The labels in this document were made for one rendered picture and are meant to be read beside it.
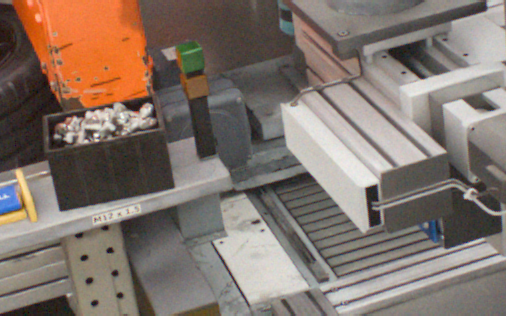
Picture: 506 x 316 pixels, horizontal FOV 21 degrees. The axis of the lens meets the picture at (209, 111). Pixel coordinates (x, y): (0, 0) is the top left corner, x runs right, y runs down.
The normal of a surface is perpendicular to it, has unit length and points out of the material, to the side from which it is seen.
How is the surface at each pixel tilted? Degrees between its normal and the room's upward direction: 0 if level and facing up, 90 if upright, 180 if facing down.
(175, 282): 0
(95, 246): 90
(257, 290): 0
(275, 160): 90
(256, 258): 0
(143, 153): 90
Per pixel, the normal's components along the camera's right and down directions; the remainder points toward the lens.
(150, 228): -0.15, -0.88
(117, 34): 0.29, 0.39
